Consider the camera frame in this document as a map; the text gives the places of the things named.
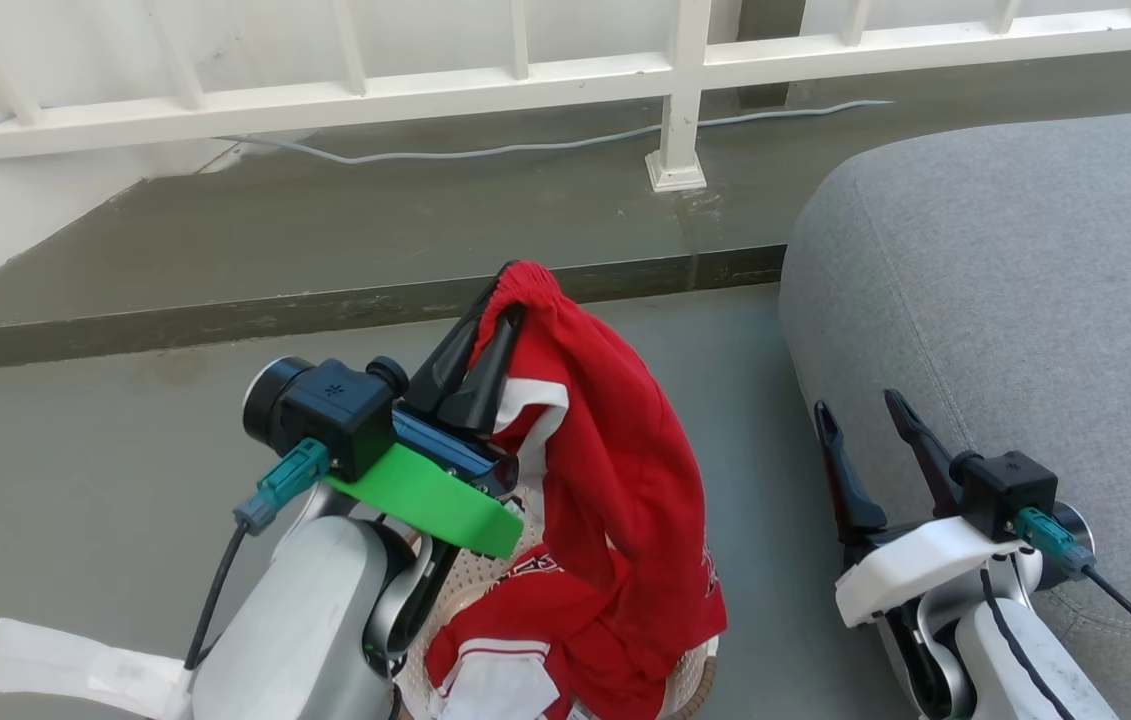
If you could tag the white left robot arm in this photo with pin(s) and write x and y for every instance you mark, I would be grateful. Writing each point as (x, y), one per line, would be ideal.
(305, 620)

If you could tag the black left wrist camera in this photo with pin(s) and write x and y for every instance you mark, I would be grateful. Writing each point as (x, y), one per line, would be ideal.
(330, 405)

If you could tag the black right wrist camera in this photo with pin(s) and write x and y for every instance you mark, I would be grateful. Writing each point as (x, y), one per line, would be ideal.
(1010, 490)

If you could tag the grey fabric sofa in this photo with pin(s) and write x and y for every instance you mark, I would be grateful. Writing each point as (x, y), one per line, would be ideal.
(1025, 280)

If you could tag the white paper tag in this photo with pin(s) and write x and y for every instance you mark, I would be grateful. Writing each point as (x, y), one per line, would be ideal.
(75, 665)

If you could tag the white woven laundry basket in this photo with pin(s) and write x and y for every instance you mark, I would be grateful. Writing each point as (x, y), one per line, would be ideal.
(473, 575)

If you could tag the white metal railing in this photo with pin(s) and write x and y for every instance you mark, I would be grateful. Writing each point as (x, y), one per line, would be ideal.
(325, 100)

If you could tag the red and white jersey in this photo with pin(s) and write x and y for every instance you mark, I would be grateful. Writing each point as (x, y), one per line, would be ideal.
(490, 640)

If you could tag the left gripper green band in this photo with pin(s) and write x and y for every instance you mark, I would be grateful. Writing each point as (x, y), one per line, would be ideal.
(425, 495)

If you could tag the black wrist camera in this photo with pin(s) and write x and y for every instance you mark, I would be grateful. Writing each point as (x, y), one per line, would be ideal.
(1010, 490)
(330, 405)

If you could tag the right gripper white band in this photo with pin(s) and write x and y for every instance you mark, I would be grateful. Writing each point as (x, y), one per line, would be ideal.
(915, 560)

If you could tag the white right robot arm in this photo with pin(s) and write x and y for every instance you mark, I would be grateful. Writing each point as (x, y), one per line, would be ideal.
(1035, 660)

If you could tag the red shorts with white trim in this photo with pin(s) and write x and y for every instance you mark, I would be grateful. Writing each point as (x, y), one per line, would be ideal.
(625, 450)

